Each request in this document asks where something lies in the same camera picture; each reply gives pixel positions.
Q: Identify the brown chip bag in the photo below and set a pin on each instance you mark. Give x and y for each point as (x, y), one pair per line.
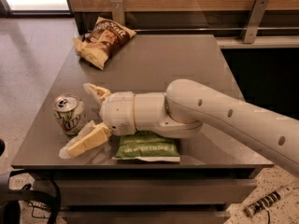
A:
(106, 38)

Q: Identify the left metal bracket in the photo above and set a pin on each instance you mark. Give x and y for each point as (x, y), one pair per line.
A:
(117, 10)

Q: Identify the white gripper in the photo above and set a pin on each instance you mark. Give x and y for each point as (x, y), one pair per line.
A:
(118, 113)

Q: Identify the right metal bracket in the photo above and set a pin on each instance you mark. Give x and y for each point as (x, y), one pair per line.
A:
(250, 30)

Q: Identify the black chair base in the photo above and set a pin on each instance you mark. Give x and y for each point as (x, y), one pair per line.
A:
(10, 210)

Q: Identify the metal bracket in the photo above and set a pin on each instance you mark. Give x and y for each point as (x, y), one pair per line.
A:
(250, 30)
(117, 10)

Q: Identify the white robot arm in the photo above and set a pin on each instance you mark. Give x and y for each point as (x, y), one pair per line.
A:
(180, 112)

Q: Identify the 7up soda can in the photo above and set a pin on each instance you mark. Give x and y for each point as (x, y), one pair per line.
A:
(69, 111)

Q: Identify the grey drawer cabinet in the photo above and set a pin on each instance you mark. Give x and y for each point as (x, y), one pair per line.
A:
(149, 196)

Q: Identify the white power strip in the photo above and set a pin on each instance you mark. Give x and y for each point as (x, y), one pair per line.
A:
(268, 200)

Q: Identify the green jalapeno chip bag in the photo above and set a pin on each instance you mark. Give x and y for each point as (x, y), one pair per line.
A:
(147, 146)

